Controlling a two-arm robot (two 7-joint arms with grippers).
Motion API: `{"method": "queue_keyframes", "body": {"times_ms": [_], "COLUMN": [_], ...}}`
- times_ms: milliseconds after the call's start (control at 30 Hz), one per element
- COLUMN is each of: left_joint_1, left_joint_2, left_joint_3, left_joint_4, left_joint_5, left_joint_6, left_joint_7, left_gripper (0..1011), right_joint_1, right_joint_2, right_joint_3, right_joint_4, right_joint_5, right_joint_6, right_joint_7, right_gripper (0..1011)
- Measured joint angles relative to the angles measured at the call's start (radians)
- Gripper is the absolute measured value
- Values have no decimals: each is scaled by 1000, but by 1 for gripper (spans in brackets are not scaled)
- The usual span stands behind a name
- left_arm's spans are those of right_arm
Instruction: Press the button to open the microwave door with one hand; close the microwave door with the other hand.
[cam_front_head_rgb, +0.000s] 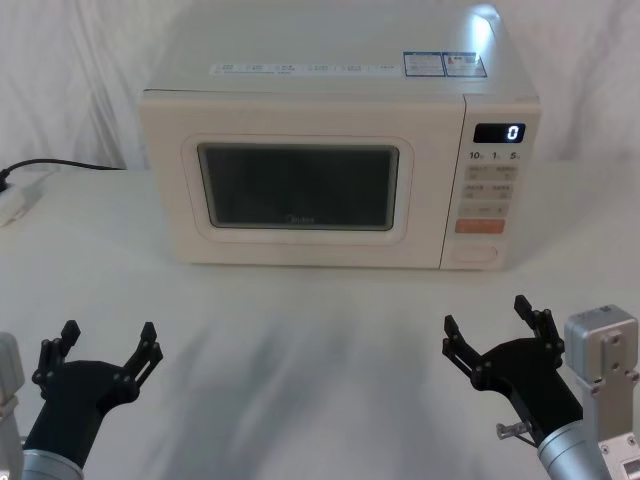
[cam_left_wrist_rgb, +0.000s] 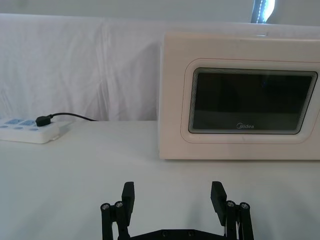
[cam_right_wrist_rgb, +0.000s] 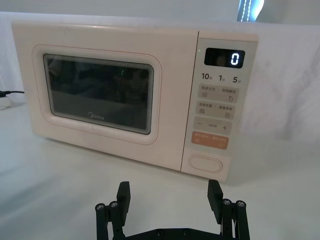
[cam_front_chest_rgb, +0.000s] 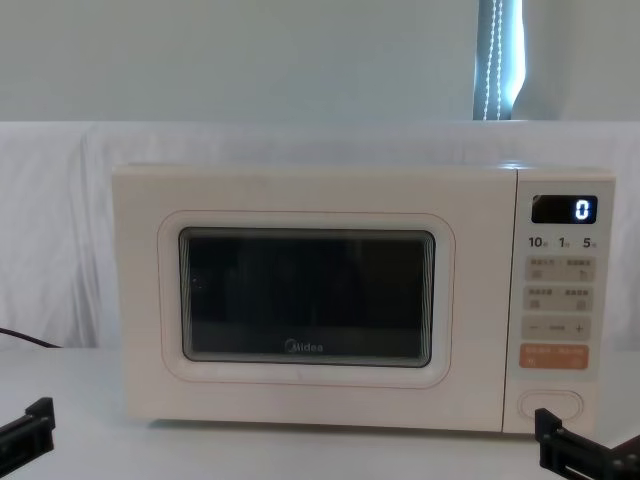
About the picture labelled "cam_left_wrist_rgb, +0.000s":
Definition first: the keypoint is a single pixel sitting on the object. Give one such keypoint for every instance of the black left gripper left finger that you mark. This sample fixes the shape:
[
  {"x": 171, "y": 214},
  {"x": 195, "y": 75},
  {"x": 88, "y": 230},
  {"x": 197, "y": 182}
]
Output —
[{"x": 127, "y": 200}]

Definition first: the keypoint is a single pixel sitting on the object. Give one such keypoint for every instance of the white power strip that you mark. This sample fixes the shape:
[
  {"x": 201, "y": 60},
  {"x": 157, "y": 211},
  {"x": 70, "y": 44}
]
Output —
[{"x": 25, "y": 132}]

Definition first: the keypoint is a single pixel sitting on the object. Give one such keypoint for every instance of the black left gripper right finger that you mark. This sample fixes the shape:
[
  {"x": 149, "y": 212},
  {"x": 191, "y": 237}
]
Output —
[{"x": 220, "y": 202}]

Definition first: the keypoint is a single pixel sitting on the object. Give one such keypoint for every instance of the cream microwave oven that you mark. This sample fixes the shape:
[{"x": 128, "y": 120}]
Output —
[{"x": 175, "y": 100}]

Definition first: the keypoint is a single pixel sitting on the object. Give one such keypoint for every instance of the white table cloth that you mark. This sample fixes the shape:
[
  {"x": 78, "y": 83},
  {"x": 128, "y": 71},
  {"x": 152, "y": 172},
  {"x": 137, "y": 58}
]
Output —
[{"x": 75, "y": 187}]

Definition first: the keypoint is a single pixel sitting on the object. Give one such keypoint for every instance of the white curtain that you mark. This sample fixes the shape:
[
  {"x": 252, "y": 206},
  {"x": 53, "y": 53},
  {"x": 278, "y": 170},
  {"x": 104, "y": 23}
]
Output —
[{"x": 75, "y": 62}]

